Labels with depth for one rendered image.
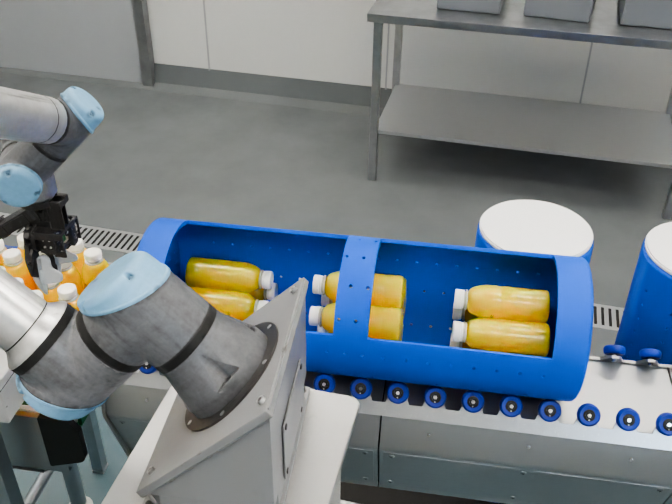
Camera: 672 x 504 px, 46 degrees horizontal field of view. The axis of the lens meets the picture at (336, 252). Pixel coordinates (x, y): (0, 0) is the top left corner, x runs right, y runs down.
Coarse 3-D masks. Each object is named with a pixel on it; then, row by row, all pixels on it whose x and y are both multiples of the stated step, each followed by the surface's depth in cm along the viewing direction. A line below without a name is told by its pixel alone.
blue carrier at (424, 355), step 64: (192, 256) 180; (256, 256) 177; (320, 256) 174; (384, 256) 171; (448, 256) 167; (512, 256) 162; (448, 320) 174; (576, 320) 144; (448, 384) 155; (512, 384) 150; (576, 384) 148
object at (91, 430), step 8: (88, 416) 248; (96, 416) 253; (88, 424) 250; (96, 424) 254; (88, 432) 253; (96, 432) 254; (88, 440) 255; (96, 440) 255; (88, 448) 257; (96, 448) 257; (96, 456) 259; (104, 456) 263; (96, 464) 261; (104, 464) 263; (96, 472) 263; (104, 472) 264
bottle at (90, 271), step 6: (102, 258) 181; (84, 264) 181; (90, 264) 179; (96, 264) 180; (102, 264) 181; (108, 264) 183; (84, 270) 180; (90, 270) 180; (96, 270) 180; (102, 270) 181; (84, 276) 181; (90, 276) 180; (96, 276) 180; (84, 282) 182; (84, 288) 184
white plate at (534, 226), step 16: (496, 208) 206; (512, 208) 206; (528, 208) 206; (544, 208) 206; (560, 208) 206; (480, 224) 200; (496, 224) 199; (512, 224) 199; (528, 224) 199; (544, 224) 200; (560, 224) 200; (576, 224) 200; (496, 240) 193; (512, 240) 193; (528, 240) 194; (544, 240) 194; (560, 240) 194; (576, 240) 194; (592, 240) 194; (576, 256) 189
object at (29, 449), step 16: (16, 416) 164; (32, 416) 164; (16, 432) 167; (32, 432) 166; (48, 432) 165; (64, 432) 164; (80, 432) 165; (16, 448) 170; (32, 448) 169; (48, 448) 168; (64, 448) 167; (80, 448) 166; (16, 464) 173; (32, 464) 172; (48, 464) 171; (64, 464) 170; (48, 480) 225; (64, 480) 242; (80, 480) 244; (32, 496) 218; (80, 496) 246
